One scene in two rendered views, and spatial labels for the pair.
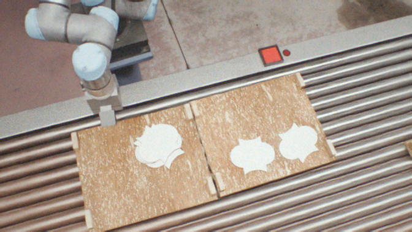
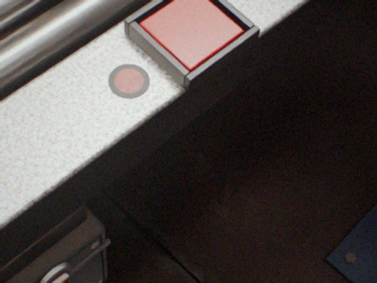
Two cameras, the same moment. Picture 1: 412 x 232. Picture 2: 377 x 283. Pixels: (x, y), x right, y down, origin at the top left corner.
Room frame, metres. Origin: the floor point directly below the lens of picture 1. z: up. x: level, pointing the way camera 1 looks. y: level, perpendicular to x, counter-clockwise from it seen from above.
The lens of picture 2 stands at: (1.22, -0.38, 1.38)
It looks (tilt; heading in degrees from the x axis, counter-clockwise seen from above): 60 degrees down; 150
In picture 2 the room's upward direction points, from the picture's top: 8 degrees clockwise
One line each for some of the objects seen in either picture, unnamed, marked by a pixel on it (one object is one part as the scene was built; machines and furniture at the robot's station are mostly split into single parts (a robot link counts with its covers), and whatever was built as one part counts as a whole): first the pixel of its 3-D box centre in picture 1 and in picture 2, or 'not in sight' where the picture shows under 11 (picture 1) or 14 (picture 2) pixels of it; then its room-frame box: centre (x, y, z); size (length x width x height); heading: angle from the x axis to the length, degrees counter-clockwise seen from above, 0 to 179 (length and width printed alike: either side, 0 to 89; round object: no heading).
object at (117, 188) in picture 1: (142, 166); not in sight; (0.44, 0.22, 0.93); 0.41 x 0.35 x 0.02; 110
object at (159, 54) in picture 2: (270, 55); (191, 30); (0.90, -0.21, 0.92); 0.08 x 0.08 x 0.02; 20
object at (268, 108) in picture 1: (261, 131); not in sight; (0.58, -0.17, 0.93); 0.41 x 0.35 x 0.02; 111
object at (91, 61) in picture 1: (92, 65); not in sight; (0.53, 0.29, 1.39); 0.09 x 0.08 x 0.11; 176
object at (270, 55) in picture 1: (270, 56); (191, 32); (0.90, -0.21, 0.92); 0.06 x 0.06 x 0.01; 20
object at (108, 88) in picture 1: (97, 81); not in sight; (0.53, 0.30, 1.31); 0.08 x 0.08 x 0.05
